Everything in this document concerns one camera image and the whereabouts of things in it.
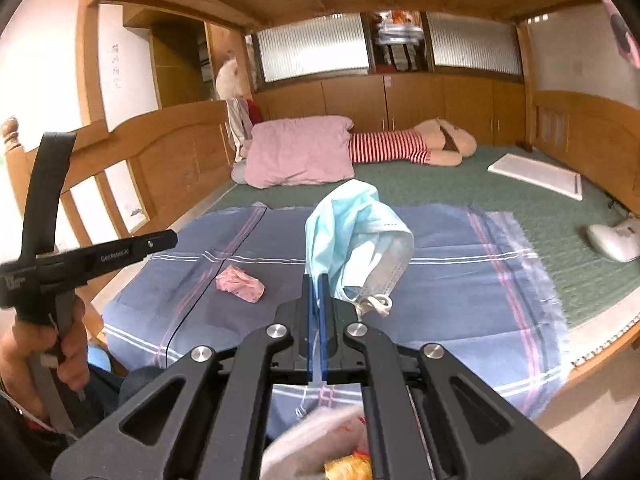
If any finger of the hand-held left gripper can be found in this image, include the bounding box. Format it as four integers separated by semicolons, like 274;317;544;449
134;229;179;261

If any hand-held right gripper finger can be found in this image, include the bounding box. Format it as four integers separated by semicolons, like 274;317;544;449
319;274;581;480
51;275;321;480

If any white plastic bag red print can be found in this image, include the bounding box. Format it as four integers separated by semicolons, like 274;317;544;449
260;402;373;480

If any blue face mask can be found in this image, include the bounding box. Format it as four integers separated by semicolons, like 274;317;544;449
305;178;416;318

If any yellow snack wrapper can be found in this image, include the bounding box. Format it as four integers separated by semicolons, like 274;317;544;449
324;452;373;480

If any person's left hand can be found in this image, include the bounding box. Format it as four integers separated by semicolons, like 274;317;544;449
0;296;92;423

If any pink crumpled paper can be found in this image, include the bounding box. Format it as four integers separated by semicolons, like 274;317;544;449
216;265;266;303

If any blue seat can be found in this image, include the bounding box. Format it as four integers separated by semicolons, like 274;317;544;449
86;342;115;372

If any person's dark trouser leg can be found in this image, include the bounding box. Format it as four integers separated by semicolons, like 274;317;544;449
85;365;166;411

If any blue plaid sheet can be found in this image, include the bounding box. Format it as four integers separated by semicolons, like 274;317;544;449
102;203;571;441

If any white and red cloth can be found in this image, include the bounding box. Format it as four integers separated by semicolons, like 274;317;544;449
227;97;264;161

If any pink pillow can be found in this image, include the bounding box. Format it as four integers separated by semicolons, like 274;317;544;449
244;115;355;190

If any white plush toy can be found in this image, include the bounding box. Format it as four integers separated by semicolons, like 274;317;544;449
215;55;242;101

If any wooden shelf unit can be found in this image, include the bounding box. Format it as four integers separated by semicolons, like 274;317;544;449
122;7;221;108

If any striped plush doll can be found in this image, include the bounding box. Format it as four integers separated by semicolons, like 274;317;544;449
347;119;477;167

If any green bed mat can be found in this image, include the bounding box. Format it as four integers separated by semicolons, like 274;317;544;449
210;145;640;331

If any wooden cabinet row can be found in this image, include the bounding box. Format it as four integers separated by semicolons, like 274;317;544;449
252;72;528;147

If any frosted glass window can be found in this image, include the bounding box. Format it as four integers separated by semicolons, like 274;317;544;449
425;11;523;77
255;12;371;85

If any white flat board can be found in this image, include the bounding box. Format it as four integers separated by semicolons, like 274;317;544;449
487;154;585;202

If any white handheld vacuum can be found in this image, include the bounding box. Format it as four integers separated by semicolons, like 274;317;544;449
586;217;640;263

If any pink wall poster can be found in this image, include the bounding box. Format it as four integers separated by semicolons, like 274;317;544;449
595;0;640;68

